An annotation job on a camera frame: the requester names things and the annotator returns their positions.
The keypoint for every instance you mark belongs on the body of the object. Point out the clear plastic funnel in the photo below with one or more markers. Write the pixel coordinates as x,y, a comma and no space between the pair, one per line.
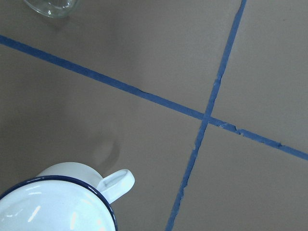
53,8

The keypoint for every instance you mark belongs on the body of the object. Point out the white enamel mug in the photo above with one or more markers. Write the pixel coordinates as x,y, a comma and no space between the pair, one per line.
111,187

